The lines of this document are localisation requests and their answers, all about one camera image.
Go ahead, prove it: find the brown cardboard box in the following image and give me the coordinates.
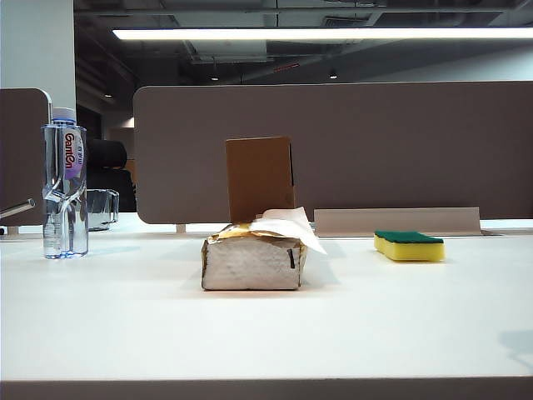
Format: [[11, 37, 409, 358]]
[[225, 136, 297, 224]]

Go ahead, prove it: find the black office chair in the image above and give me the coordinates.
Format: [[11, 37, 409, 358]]
[[85, 138, 138, 213]]

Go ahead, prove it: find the narrow brown desk partition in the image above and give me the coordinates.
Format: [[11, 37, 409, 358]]
[[0, 87, 54, 229]]

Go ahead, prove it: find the wide brown desk partition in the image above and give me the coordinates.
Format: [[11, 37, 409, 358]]
[[132, 81, 533, 226]]

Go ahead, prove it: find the silver metal rod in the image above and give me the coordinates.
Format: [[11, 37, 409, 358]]
[[0, 197, 37, 220]]

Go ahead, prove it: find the long linear ceiling light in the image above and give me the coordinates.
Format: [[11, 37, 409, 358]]
[[111, 27, 533, 42]]

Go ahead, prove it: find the beige cable tray flap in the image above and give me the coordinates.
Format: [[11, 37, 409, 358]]
[[312, 207, 483, 238]]

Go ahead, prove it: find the yellow sponge with green pad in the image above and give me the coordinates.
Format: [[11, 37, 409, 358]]
[[373, 230, 446, 263]]

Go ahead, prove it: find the white tissue sheet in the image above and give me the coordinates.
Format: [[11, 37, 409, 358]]
[[249, 205, 328, 255]]

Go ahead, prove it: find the clear glass container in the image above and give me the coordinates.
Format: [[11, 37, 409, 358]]
[[86, 187, 121, 233]]

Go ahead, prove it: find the clear Ganten water bottle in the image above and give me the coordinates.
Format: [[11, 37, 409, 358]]
[[40, 107, 90, 260]]

